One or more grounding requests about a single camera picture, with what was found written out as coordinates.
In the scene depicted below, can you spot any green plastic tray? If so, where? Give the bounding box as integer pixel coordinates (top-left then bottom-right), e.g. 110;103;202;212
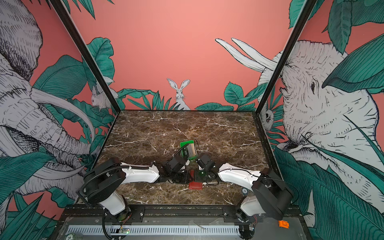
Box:
180;140;197;160

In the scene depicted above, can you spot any stack of credit cards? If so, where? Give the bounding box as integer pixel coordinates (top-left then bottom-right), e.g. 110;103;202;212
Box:
186;143;197;159

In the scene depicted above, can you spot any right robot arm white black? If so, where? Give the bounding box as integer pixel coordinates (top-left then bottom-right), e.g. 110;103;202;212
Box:
196;154;294;221

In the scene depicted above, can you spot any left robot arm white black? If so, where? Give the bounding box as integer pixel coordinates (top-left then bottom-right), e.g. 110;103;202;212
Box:
77;156;193;216

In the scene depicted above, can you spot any orange connector block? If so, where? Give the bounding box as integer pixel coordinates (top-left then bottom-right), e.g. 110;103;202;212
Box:
278;220;290;229

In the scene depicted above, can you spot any white slotted cable duct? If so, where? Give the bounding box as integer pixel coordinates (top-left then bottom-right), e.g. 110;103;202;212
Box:
66;225;240;236

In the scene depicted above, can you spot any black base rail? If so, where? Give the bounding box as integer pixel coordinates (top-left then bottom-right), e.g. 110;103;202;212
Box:
59;204;301;224

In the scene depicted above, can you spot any right black frame post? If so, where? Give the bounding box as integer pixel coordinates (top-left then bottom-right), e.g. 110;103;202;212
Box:
256;0;317;116

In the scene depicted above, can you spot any black frame post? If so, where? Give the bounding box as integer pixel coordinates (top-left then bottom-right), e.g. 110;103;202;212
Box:
50;0;121;114
256;0;317;116

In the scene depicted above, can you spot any left black frame post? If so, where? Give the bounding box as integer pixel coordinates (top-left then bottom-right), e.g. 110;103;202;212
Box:
50;0;121;114

